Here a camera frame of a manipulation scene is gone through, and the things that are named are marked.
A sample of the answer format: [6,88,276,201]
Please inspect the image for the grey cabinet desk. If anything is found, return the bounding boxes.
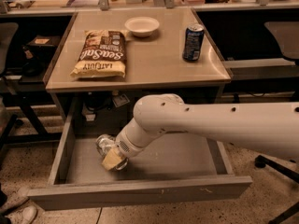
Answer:
[45,7,231,115]

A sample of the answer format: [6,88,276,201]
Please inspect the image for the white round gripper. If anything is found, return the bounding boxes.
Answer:
[102,130,149,171]

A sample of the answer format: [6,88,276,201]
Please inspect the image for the white sneaker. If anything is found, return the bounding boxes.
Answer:
[7,205,37,224]

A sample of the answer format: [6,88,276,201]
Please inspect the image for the grey office chair left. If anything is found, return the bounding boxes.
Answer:
[0,22,18,166]

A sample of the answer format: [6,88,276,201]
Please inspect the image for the black cables under desk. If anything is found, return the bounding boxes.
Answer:
[83,91,114,112]

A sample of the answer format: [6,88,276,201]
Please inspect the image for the white paper bowl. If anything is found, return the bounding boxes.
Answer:
[125,17,160,37]

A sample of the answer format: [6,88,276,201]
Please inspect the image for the black box under desk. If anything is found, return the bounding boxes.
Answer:
[27,35,61,50]

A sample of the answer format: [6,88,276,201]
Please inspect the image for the open grey top drawer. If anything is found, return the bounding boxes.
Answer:
[27,96,253,211]

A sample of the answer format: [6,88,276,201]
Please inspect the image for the grey office chair right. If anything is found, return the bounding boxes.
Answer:
[263,21,299,70]

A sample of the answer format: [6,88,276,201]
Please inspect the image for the brown sea salt chip bag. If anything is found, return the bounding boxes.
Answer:
[70,30,129,78]

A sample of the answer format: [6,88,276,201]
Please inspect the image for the blue pepsi can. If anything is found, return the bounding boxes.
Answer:
[182,23,205,62]

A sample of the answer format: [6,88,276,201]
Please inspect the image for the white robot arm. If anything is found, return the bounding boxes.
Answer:
[102,94,299,170]

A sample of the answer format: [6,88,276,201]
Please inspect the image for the grey office chair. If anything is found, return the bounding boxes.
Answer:
[0,22,18,166]
[263,21,299,70]

